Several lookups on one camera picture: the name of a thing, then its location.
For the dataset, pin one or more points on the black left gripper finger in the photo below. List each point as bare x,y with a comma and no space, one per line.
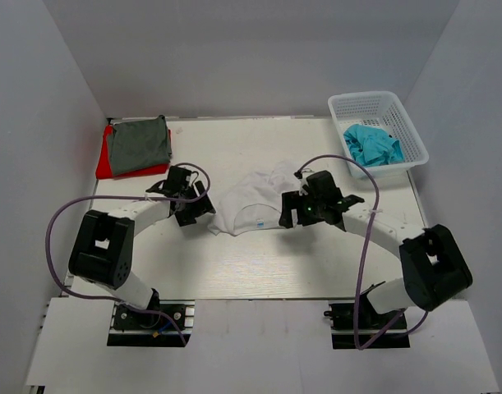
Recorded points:
188,213
203,205

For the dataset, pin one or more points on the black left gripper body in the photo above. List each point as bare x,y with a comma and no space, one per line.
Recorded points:
190,195

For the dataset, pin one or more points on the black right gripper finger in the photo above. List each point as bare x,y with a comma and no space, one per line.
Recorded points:
313,213
293,210

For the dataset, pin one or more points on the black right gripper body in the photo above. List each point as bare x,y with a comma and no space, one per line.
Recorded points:
308,194

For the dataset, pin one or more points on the white t shirt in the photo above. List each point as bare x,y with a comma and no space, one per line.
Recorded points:
255,202

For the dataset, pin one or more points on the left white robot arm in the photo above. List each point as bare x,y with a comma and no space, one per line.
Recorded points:
103,250

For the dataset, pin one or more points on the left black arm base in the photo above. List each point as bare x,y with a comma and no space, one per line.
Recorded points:
131,329

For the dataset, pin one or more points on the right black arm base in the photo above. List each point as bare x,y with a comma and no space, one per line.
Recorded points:
340,316

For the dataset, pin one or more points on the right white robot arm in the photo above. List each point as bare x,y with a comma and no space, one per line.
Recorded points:
433,267

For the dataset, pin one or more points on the teal crumpled t shirt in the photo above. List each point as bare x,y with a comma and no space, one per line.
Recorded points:
372,147

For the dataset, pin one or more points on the folded grey t shirt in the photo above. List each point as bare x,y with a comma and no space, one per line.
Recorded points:
136,145

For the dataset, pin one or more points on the folded red t shirt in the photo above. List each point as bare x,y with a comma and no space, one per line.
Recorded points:
104,171

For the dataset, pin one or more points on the white plastic basket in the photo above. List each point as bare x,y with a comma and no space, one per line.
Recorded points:
380,109

